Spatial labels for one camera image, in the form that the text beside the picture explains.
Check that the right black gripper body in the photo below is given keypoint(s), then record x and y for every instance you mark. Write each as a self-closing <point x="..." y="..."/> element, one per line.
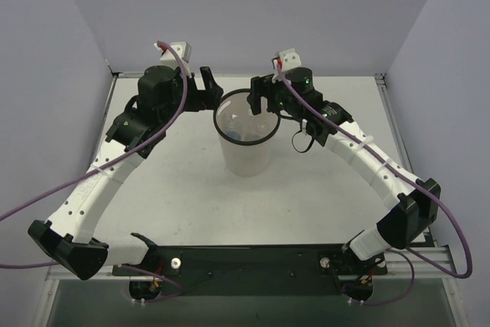
<point x="264" y="92"/>

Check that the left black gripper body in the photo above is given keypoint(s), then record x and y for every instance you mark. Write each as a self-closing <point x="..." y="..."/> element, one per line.
<point x="197" y="94"/>

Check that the white blue label plastic bottle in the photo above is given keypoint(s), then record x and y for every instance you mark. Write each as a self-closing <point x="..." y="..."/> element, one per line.
<point x="232" y="119"/>

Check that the white bin with black rim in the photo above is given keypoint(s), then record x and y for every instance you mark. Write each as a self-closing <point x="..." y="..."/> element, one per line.
<point x="244" y="158"/>

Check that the clear crushed plastic bottle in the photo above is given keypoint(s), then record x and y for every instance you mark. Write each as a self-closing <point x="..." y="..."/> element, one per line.
<point x="255" y="131"/>

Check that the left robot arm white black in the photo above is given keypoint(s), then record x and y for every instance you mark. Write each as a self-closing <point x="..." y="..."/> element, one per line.
<point x="67" y="235"/>

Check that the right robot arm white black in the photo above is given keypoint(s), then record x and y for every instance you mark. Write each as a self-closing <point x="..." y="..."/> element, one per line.
<point x="410" y="202"/>

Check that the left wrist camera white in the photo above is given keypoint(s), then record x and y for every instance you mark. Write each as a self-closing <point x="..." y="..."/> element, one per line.
<point x="181" y="48"/>

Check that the aluminium back rail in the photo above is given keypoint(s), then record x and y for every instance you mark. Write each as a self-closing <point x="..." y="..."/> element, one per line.
<point x="344" y="73"/>

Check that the aluminium rail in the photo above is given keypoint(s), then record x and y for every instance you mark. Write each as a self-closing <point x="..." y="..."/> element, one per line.
<point x="424" y="240"/>
<point x="397" y="267"/>
<point x="344" y="73"/>

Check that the aluminium right side rail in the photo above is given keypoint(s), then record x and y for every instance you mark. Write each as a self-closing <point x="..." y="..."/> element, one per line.
<point x="424" y="240"/>

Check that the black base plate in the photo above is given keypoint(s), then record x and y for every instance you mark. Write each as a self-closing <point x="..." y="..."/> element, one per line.
<point x="258" y="270"/>

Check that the aluminium front rail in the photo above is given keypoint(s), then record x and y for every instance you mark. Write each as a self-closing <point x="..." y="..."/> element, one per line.
<point x="397" y="267"/>

